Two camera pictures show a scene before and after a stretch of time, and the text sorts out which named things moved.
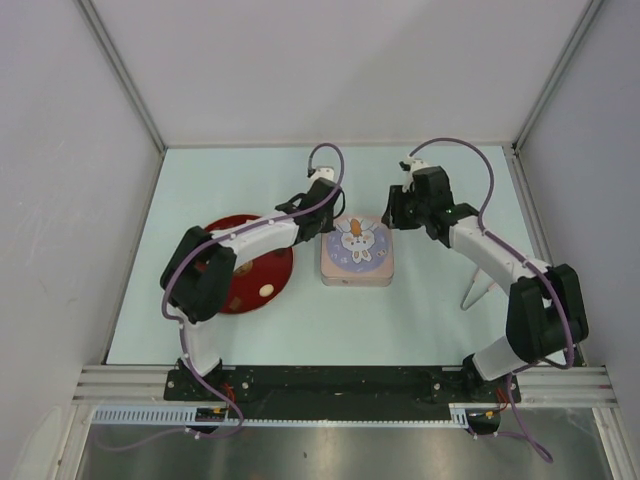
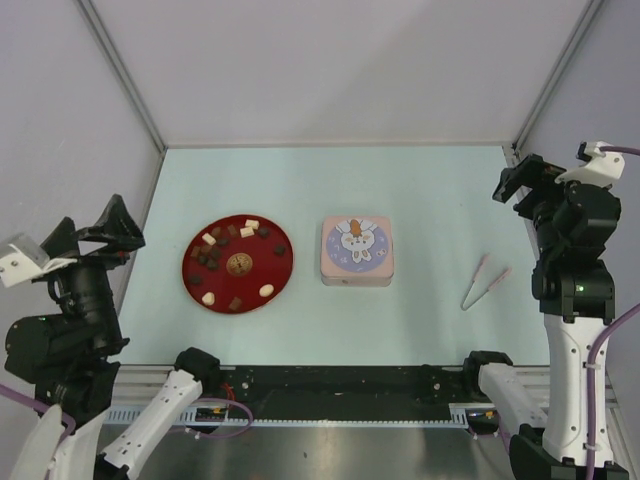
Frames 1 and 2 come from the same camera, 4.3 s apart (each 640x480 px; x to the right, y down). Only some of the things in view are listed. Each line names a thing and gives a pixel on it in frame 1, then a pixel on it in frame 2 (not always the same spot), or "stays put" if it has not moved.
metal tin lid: (359, 247) stays put
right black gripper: (393, 215) → (534, 173)
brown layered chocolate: (235, 303) stays put
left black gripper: (326, 228) → (117, 225)
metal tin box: (356, 282) stays put
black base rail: (337, 392) stays put
